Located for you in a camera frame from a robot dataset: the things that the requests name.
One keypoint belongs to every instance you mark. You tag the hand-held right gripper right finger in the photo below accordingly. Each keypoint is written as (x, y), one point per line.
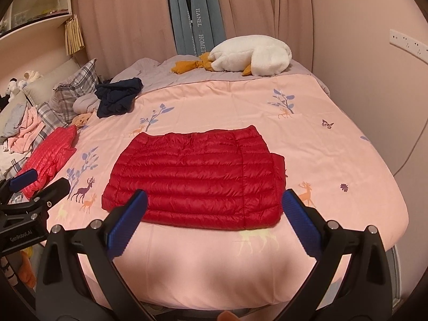
(301, 227)

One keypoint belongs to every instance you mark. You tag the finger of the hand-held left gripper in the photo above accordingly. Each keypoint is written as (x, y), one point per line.
(53, 192)
(23, 179)

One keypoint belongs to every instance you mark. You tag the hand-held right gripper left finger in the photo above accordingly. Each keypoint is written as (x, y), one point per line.
(128, 227)

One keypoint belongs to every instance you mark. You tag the red down jacket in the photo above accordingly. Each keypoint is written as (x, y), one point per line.
(194, 177)

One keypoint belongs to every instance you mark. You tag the pink crumpled clothes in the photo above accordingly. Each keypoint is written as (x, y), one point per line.
(25, 133)

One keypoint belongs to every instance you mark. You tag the folded pink down jacket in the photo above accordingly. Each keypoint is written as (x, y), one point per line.
(50, 155)

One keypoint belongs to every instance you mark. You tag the yellow snack packet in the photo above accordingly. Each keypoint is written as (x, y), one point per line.
(26, 271)

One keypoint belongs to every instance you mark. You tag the grey-blue clothing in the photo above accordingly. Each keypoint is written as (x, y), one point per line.
(13, 120)

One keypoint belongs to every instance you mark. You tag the small plaid pillow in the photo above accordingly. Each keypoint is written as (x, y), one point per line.
(50, 117)

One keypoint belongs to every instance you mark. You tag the small yellow doll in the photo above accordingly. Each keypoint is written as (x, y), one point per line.
(82, 119)

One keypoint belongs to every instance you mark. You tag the black and white plush toy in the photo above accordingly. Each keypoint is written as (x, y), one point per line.
(11, 87)

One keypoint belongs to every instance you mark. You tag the light grey garment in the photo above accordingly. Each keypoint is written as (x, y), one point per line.
(85, 103)

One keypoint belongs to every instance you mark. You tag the beige plush toy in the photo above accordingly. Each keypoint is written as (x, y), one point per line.
(31, 75)

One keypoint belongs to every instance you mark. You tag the large plaid pillow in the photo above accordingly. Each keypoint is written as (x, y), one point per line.
(78, 80)

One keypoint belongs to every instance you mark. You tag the dark navy garment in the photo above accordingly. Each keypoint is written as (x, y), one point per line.
(117, 97)

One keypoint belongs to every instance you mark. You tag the yellow fringe hanging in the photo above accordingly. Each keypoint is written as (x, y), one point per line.
(74, 36)

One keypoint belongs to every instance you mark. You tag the white goose plush toy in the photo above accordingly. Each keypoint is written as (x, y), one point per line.
(254, 53)

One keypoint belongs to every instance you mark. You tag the beige curtain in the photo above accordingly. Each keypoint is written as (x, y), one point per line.
(127, 16)

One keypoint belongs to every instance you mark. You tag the wall shelf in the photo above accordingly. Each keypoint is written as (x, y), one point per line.
(36, 3)

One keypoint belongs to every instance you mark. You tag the white wall power strip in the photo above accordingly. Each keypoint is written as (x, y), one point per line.
(408, 42)

